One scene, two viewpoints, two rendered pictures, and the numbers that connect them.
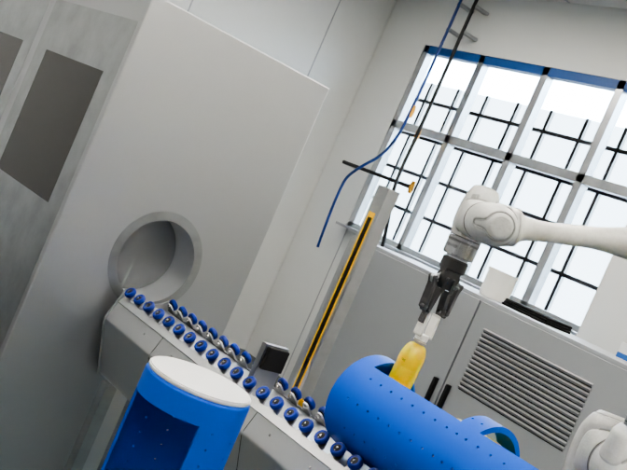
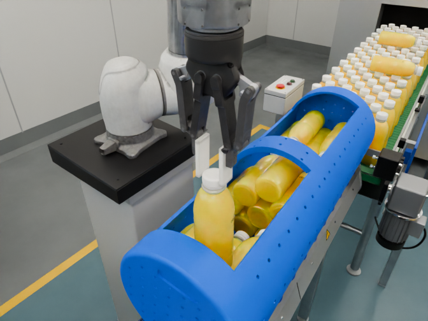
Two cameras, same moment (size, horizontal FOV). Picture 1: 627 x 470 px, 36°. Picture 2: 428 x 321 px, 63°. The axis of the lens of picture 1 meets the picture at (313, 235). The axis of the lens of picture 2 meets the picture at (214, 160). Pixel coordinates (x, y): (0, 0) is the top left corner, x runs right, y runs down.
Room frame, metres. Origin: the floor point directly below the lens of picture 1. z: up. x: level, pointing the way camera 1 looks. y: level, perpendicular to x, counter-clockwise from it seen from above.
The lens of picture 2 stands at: (2.77, 0.05, 1.68)
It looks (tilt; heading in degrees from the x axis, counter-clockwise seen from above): 34 degrees down; 255
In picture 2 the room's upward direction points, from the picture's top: straight up
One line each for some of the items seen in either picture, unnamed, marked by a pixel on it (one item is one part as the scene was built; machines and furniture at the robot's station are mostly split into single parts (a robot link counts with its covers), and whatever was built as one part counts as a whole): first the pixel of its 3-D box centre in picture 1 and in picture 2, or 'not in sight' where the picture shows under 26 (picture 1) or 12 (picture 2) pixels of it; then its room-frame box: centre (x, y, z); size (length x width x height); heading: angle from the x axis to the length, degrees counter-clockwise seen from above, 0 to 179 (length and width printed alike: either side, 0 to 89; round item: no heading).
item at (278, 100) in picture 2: not in sight; (283, 93); (2.10, -1.27, 1.05); 0.20 x 0.10 x 0.10; 41
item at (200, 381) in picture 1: (200, 380); not in sight; (2.42, 0.11, 1.03); 0.28 x 0.28 x 0.01
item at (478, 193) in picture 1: (478, 214); not in sight; (2.64, -0.39, 1.71); 0.13 x 0.11 x 0.16; 8
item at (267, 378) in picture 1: (268, 368); not in sight; (3.07, -0.04, 1.00); 0.10 x 0.04 x 0.15; 131
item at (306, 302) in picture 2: not in sight; (312, 279); (2.07, -0.82, 0.31); 0.06 x 0.06 x 0.63; 41
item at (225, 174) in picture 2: (422, 323); (225, 164); (2.64, -0.37, 1.37); 0.03 x 0.01 x 0.07; 41
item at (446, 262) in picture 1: (450, 273); (214, 62); (2.66, -0.39, 1.53); 0.08 x 0.07 x 0.09; 131
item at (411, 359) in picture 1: (405, 370); (214, 225); (2.66, -0.38, 1.23); 0.07 x 0.07 x 0.19
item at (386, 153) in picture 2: not in sight; (385, 165); (1.90, -0.79, 0.95); 0.10 x 0.07 x 0.10; 131
